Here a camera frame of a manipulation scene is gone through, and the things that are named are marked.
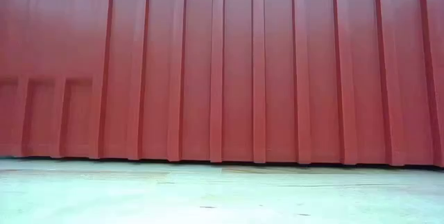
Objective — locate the red ribbed plastic bin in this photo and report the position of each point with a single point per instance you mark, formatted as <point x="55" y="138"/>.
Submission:
<point x="239" y="71"/>

